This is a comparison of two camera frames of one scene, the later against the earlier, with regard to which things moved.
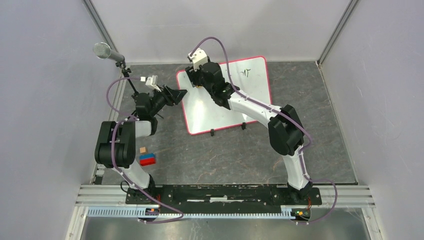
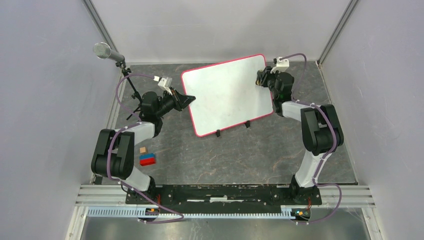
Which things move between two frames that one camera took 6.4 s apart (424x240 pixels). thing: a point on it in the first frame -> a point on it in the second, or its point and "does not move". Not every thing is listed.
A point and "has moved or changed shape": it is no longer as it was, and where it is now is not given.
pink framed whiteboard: (202, 114) has moved or changed shape
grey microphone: (102, 50) does not move
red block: (147, 161) does not move
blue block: (144, 156) does not move
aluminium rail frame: (111, 200) does not move
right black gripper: (192, 76) -> (266, 74)
